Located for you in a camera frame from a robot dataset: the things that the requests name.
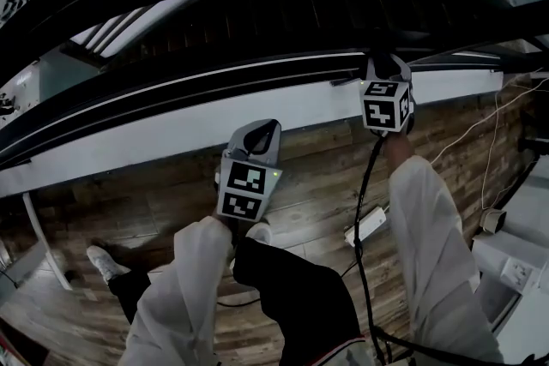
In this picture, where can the person's white shoe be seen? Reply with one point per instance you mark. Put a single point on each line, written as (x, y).
(105, 263)
(259, 232)

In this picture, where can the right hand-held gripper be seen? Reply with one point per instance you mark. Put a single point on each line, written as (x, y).
(386, 107)

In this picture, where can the dark wooden staircase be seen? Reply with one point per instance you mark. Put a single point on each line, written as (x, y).
(300, 13)

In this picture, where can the white power socket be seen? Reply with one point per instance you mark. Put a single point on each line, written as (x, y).
(518, 271)

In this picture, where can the person's white printed jacket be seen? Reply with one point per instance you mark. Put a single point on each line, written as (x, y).
(343, 353)

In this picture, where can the white power strip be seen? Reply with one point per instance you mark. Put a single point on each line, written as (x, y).
(373, 223)

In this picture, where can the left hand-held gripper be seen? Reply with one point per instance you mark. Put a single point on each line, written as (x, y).
(246, 193)

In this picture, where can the person's right forearm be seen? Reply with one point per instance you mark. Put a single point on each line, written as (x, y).
(429, 235)

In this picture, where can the person's left forearm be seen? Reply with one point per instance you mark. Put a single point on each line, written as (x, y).
(184, 295)

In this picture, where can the white desk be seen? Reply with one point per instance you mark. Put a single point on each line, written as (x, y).
(527, 227)

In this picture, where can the person's black trousers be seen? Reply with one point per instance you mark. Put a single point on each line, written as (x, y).
(300, 291)

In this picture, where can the dark blue cloth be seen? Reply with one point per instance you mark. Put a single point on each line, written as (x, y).
(383, 62)

